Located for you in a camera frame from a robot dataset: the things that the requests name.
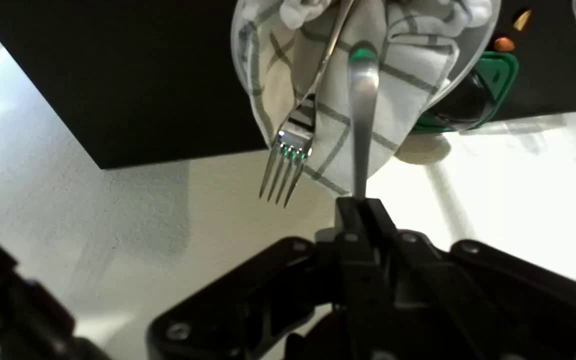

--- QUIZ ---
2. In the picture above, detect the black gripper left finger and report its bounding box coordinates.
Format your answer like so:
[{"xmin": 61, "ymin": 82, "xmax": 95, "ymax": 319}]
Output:
[{"xmin": 334, "ymin": 198, "xmax": 369, "ymax": 360}]

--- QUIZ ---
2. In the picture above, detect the clear plastic jug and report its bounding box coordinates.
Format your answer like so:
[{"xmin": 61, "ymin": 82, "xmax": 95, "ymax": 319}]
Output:
[{"xmin": 228, "ymin": 0, "xmax": 503, "ymax": 198}]

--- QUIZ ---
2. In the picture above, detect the black side table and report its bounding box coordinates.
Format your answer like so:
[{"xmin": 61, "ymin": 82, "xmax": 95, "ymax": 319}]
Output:
[{"xmin": 0, "ymin": 0, "xmax": 576, "ymax": 168}]

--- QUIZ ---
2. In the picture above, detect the silver spoon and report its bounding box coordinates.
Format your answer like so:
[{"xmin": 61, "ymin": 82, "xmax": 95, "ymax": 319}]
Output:
[{"xmin": 347, "ymin": 42, "xmax": 380, "ymax": 198}]

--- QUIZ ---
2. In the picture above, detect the green container lid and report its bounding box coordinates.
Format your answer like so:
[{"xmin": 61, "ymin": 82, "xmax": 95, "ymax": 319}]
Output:
[{"xmin": 414, "ymin": 51, "xmax": 520, "ymax": 132}]

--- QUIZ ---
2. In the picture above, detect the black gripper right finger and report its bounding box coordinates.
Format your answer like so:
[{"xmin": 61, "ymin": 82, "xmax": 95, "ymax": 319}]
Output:
[{"xmin": 364, "ymin": 199, "xmax": 448, "ymax": 360}]

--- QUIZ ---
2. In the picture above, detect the silver fork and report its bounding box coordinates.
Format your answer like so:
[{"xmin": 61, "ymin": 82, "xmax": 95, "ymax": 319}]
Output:
[{"xmin": 258, "ymin": 0, "xmax": 356, "ymax": 206}]

